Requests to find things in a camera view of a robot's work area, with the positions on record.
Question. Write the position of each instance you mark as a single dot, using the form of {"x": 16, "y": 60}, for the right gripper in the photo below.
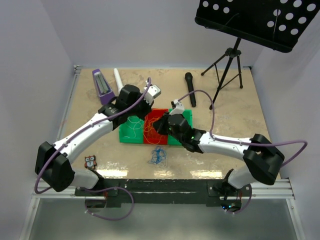
{"x": 159, "y": 125}

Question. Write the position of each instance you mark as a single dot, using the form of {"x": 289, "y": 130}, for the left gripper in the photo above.
{"x": 148, "y": 109}

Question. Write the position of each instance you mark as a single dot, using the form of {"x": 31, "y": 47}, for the green bin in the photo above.
{"x": 131, "y": 132}
{"x": 188, "y": 115}

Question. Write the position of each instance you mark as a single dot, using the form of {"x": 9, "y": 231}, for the red bin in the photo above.
{"x": 150, "y": 136}

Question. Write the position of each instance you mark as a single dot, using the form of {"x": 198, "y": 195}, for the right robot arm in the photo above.
{"x": 262, "y": 160}

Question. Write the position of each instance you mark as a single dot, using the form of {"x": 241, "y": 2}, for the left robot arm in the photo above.
{"x": 54, "y": 160}

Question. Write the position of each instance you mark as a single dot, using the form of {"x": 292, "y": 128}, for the white microphone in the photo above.
{"x": 118, "y": 80}

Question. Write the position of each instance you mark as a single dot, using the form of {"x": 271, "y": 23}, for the purple metronome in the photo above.
{"x": 102, "y": 87}

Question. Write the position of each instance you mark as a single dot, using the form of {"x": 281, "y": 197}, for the black microphone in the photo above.
{"x": 189, "y": 80}

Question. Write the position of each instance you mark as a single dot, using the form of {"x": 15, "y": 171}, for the owl number tile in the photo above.
{"x": 90, "y": 162}

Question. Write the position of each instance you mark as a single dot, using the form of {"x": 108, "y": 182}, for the black music stand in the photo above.
{"x": 274, "y": 24}

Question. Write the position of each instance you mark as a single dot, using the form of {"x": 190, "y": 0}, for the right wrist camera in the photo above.
{"x": 177, "y": 107}

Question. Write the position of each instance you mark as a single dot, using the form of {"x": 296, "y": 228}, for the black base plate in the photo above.
{"x": 112, "y": 193}

